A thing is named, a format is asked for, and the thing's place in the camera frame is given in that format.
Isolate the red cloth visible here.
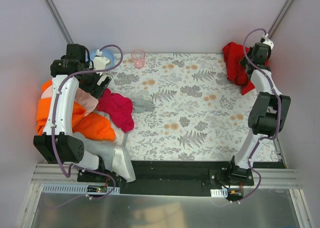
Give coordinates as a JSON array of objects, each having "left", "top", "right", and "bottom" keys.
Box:
[{"left": 222, "top": 42, "right": 255, "bottom": 95}]

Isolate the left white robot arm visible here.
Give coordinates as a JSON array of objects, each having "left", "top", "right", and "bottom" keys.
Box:
[{"left": 33, "top": 44, "right": 116, "bottom": 170}]

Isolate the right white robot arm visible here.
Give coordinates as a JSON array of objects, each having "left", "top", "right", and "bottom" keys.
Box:
[{"left": 224, "top": 36, "right": 291, "bottom": 185}]

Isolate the magenta cloth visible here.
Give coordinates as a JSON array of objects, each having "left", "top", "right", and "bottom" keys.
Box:
[{"left": 96, "top": 89, "right": 135, "bottom": 133}]

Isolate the orange cloth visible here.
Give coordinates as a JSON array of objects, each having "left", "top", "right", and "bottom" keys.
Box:
[{"left": 36, "top": 80, "right": 116, "bottom": 141}]

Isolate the small grey cloth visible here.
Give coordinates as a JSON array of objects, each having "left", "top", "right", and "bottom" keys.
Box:
[{"left": 131, "top": 98, "right": 156, "bottom": 113}]

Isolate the light grey cloth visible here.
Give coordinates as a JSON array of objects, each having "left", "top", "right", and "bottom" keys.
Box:
[{"left": 73, "top": 132, "right": 136, "bottom": 182}]

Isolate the blue plastic plate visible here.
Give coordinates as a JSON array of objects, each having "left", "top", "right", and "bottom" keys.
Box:
[{"left": 89, "top": 49, "right": 115, "bottom": 69}]

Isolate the pink transparent cup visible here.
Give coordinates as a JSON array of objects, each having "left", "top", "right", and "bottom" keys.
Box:
[{"left": 131, "top": 50, "right": 146, "bottom": 69}]

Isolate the floral tablecloth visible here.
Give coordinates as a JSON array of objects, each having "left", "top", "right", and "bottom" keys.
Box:
[{"left": 99, "top": 53, "right": 281, "bottom": 162}]

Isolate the left white cable duct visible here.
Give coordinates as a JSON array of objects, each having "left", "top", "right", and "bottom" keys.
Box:
[{"left": 42, "top": 184, "right": 121, "bottom": 195}]

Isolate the white cable duct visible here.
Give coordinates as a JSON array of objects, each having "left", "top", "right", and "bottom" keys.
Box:
[
  {"left": 42, "top": 184, "right": 121, "bottom": 195},
  {"left": 210, "top": 188, "right": 228, "bottom": 198}
]

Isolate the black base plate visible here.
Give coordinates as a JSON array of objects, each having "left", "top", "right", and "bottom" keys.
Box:
[{"left": 77, "top": 159, "right": 255, "bottom": 196}]

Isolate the right white cable duct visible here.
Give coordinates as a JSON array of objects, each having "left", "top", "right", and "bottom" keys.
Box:
[{"left": 210, "top": 188, "right": 228, "bottom": 198}]

